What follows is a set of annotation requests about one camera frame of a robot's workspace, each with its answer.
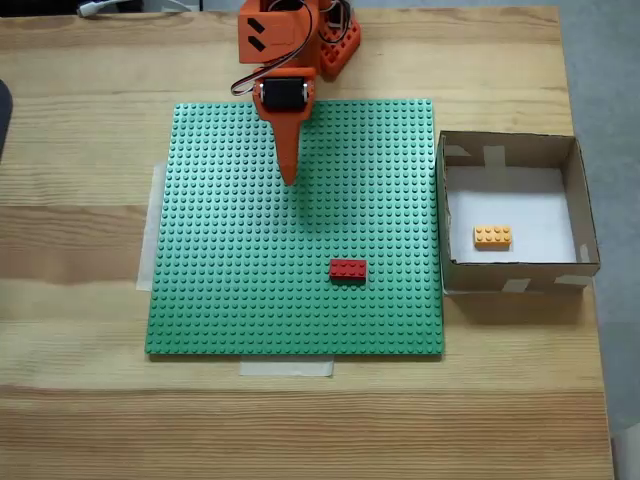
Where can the open cardboard box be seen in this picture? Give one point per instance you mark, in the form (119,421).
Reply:
(520,280)

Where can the red lego block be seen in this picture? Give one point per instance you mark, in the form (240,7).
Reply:
(347,270)

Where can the green lego baseplate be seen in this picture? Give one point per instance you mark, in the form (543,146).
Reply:
(300,310)

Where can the yellow lego block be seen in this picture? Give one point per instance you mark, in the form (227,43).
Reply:
(492,239)

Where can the black rounded object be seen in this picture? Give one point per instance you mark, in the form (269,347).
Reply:
(4,120)

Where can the translucent masking tape strip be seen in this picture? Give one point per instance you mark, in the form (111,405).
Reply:
(285,368)
(147,240)

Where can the white paper sheet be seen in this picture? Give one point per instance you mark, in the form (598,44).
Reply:
(530,205)

